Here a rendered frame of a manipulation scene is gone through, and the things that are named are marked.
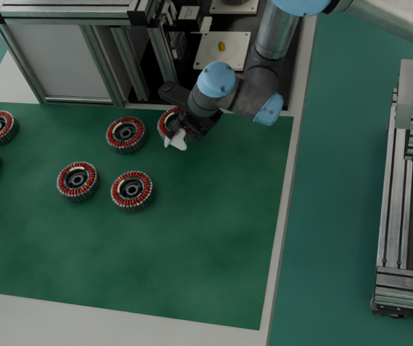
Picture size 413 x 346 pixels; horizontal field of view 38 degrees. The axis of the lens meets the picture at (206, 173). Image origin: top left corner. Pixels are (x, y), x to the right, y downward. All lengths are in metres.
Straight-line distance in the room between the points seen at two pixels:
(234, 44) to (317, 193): 0.82
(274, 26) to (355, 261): 1.19
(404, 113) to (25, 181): 1.02
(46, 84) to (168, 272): 0.71
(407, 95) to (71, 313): 0.92
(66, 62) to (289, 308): 1.13
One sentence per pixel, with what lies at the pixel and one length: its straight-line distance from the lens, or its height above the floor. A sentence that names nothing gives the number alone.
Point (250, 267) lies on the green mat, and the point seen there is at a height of 0.75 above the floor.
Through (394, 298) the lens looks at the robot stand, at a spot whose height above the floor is 0.20.
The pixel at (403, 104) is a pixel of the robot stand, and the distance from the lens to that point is 1.40.
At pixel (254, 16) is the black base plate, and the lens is 1.95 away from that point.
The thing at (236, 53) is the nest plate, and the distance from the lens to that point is 1.83.
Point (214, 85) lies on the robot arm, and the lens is 1.28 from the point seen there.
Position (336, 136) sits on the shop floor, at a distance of 2.59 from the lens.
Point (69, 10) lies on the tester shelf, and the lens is 1.59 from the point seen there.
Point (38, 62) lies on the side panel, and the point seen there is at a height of 0.92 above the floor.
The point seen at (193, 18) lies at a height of 0.92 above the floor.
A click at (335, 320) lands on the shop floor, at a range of 2.19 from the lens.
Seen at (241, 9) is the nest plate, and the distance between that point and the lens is 1.97.
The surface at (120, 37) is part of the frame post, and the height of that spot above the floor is 1.02.
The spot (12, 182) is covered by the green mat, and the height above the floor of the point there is 0.75.
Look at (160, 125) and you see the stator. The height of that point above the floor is 0.85.
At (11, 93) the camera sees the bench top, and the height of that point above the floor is 0.75.
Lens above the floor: 2.04
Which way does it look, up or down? 54 degrees down
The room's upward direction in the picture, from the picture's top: 17 degrees counter-clockwise
